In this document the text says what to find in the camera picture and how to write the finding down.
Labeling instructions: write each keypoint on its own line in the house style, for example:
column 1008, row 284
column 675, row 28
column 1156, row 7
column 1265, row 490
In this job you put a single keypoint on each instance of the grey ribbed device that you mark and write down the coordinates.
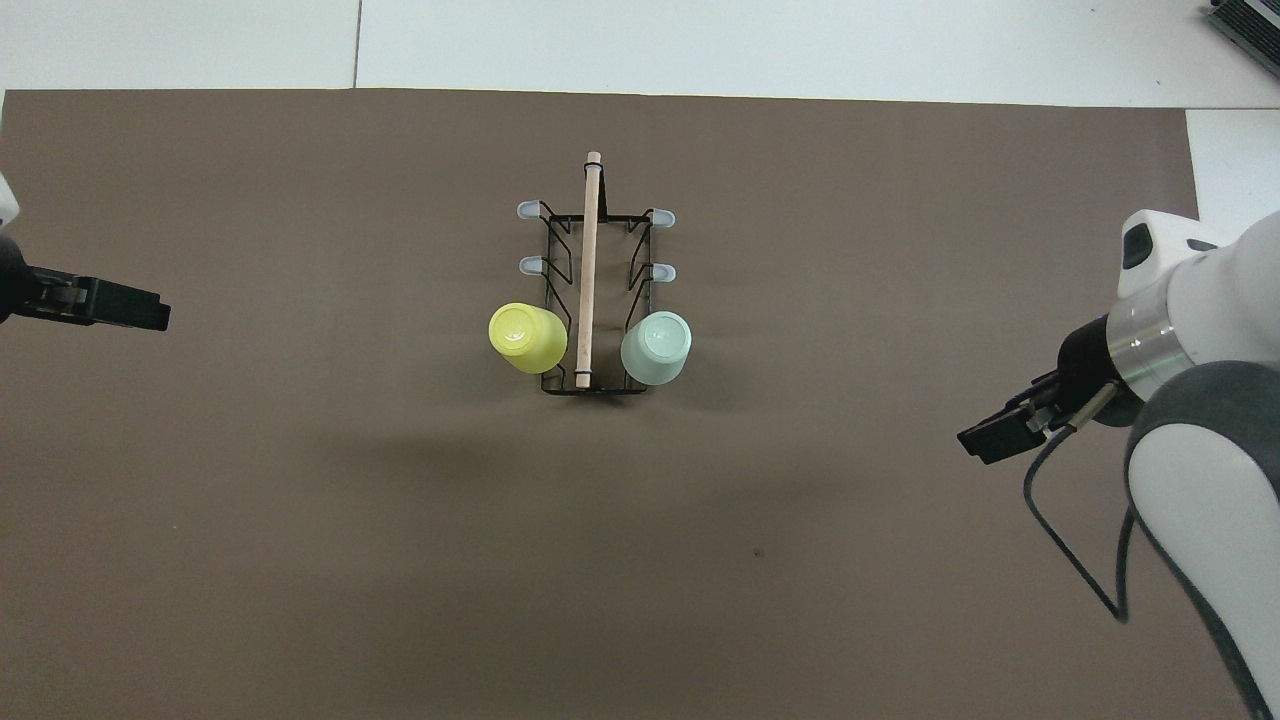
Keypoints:
column 1250, row 20

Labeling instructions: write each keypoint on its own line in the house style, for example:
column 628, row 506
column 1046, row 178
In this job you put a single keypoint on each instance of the pale green plastic cup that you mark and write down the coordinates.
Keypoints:
column 656, row 348

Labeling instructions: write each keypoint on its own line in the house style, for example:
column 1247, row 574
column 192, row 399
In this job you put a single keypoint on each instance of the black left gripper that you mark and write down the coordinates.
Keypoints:
column 45, row 293

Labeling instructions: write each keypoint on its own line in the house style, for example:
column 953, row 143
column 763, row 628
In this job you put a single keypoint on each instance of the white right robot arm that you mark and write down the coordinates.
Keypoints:
column 1220, row 300

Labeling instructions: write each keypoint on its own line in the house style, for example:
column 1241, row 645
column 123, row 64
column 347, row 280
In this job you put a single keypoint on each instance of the yellow plastic cup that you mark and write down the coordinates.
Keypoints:
column 528, row 338

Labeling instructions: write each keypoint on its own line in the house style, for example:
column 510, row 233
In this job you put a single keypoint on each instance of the brown table mat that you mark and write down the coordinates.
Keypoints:
column 400, row 520

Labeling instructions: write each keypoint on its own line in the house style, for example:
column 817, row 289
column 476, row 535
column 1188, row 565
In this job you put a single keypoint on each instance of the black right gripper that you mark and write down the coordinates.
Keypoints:
column 1090, row 370

